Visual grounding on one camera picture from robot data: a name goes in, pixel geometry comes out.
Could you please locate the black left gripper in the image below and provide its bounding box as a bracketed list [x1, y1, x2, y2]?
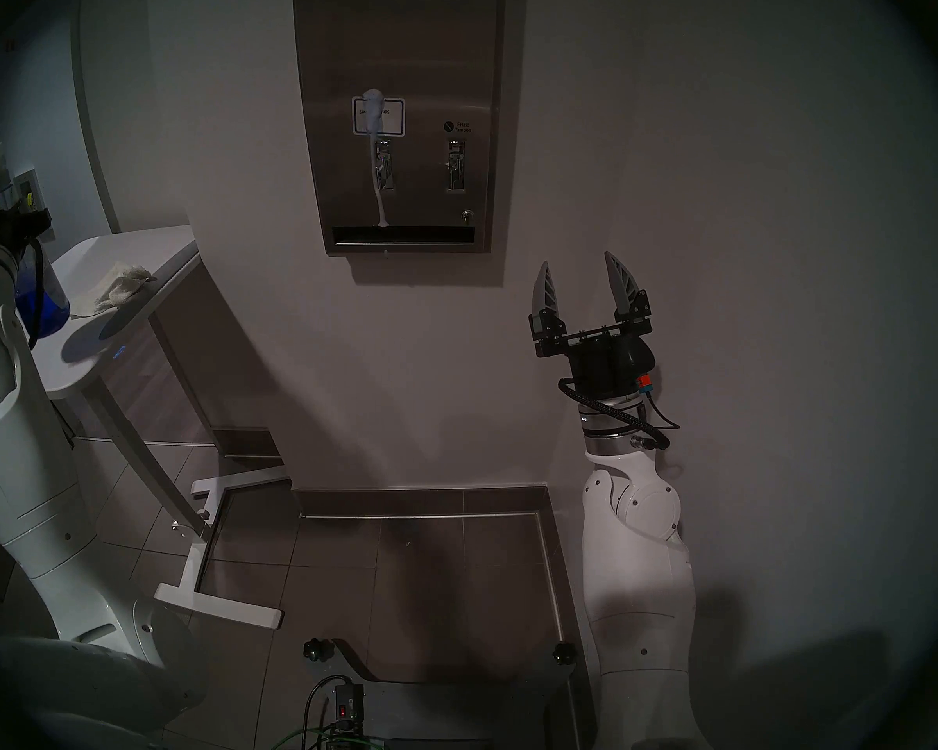
[0, 208, 53, 249]

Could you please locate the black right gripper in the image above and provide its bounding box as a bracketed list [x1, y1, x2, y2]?
[528, 251, 657, 402]

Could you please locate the clear spray cleaner bottle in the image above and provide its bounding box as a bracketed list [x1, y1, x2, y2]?
[0, 143, 71, 339]

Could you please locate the white table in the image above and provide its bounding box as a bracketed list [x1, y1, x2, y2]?
[30, 225, 292, 632]

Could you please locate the crumpled white cloth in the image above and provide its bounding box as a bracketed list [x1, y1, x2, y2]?
[69, 262, 157, 320]

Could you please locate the white blue-bordered label sticker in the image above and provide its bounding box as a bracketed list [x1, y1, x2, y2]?
[352, 98, 406, 138]

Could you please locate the white foam streak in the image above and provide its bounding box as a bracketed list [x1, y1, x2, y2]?
[362, 88, 393, 230]

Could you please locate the black box with red light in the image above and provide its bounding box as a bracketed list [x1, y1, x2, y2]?
[332, 682, 367, 730]

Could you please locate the fire extinguisher wall cabinet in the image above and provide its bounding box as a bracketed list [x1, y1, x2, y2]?
[12, 170, 48, 214]

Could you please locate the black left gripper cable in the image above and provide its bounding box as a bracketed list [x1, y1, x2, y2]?
[25, 239, 48, 349]

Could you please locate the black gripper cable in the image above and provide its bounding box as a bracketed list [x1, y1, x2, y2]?
[25, 239, 48, 349]
[557, 376, 671, 450]

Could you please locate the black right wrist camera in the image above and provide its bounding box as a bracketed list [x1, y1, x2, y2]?
[618, 336, 657, 390]

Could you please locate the grey door frame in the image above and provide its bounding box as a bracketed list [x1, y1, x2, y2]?
[70, 0, 118, 234]

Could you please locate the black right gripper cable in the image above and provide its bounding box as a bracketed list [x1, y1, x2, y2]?
[557, 376, 671, 450]

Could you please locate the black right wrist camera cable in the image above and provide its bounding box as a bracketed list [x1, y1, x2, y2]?
[639, 377, 682, 430]

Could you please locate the stainless steel wall dispenser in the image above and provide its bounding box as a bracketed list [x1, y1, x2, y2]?
[292, 0, 507, 255]

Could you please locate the grey robot base frame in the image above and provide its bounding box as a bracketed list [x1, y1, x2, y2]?
[328, 639, 587, 750]

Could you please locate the black base cable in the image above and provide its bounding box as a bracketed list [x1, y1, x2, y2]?
[303, 676, 356, 750]

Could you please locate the green cable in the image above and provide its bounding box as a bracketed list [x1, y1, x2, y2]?
[274, 725, 360, 750]

